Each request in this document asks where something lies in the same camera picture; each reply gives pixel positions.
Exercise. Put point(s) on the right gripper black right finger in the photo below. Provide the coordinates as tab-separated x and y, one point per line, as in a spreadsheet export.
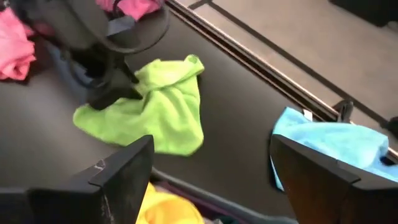
326	202

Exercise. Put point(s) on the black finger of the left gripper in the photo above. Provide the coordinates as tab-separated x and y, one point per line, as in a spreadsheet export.
112	98
130	74

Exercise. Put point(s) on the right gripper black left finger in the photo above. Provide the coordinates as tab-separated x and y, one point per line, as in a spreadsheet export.
77	205

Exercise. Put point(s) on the lime green towel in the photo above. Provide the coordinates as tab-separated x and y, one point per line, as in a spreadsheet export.
168	118

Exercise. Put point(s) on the orange yellow towel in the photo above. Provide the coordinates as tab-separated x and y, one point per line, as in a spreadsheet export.
168	208

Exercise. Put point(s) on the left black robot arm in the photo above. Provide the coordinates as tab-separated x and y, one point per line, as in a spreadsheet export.
62	21

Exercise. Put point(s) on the light blue towel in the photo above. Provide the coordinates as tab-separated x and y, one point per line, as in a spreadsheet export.
342	140

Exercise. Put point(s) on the pink towel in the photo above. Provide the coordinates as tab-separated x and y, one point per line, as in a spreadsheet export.
15	53

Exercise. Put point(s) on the small black clamp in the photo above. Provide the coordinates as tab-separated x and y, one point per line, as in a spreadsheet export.
345	110

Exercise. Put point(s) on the black table edge rail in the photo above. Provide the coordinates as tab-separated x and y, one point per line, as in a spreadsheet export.
248	60

